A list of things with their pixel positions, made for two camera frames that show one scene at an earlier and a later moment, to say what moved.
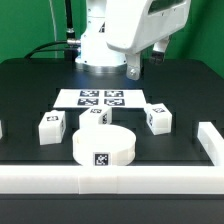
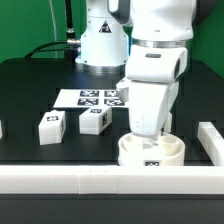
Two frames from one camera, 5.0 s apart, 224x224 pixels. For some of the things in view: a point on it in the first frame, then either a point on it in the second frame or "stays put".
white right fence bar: x=212 y=141 stays put
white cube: x=52 y=127 stays put
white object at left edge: x=1 y=133 stays put
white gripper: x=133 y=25 → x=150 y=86
